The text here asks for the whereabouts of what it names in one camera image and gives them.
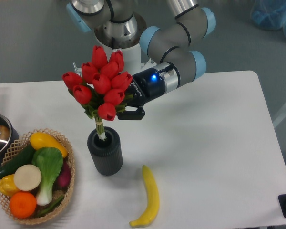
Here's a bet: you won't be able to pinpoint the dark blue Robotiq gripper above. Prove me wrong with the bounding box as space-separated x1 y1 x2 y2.
117 68 166 120

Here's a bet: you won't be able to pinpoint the red tulip bouquet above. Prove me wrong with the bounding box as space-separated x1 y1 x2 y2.
62 46 133 141

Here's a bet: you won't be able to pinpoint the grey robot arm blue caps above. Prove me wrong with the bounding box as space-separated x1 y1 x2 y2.
67 0 216 120

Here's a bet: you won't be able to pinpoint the dark grey ribbed vase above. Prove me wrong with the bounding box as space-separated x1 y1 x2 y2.
87 127 123 176

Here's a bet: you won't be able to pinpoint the purple sweet potato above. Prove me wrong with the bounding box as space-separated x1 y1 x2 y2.
56 161 71 188

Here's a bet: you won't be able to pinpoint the green bok choy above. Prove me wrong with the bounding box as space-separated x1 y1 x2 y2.
32 147 63 206

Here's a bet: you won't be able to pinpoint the yellow banana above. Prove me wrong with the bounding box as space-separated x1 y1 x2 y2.
129 165 160 228

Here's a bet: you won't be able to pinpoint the yellow squash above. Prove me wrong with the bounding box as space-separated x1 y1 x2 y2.
30 132 68 158

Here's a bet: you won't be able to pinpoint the green chili pepper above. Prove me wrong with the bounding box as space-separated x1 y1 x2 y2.
35 196 64 218

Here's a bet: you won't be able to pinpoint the woven wicker basket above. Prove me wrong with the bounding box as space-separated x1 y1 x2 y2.
0 128 75 225

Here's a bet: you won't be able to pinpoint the dark green cucumber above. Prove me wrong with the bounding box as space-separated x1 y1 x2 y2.
0 144 36 179

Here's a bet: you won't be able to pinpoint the white round radish slice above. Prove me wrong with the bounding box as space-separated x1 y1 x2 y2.
13 164 41 191

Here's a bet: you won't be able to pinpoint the orange fruit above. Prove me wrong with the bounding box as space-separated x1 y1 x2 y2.
9 191 37 219

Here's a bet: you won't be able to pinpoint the yellow bell pepper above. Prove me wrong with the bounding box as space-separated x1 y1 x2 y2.
0 174 20 197

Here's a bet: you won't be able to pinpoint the blue plastic bag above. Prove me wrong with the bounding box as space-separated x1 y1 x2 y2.
250 0 286 38

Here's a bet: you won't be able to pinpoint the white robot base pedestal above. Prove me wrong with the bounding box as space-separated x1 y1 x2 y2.
72 11 158 81

